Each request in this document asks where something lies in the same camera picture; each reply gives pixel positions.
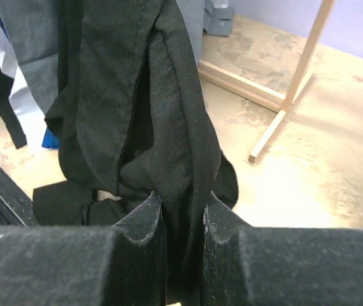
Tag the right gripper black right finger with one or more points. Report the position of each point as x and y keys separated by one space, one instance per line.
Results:
x=246 y=265

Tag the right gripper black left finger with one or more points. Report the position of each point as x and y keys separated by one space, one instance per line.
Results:
x=123 y=264

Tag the black shirt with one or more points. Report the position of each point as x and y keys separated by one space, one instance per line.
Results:
x=131 y=120

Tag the grey hanging shirt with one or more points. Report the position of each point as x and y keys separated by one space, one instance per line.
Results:
x=31 y=27

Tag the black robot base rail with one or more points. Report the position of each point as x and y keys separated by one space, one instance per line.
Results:
x=0 y=194

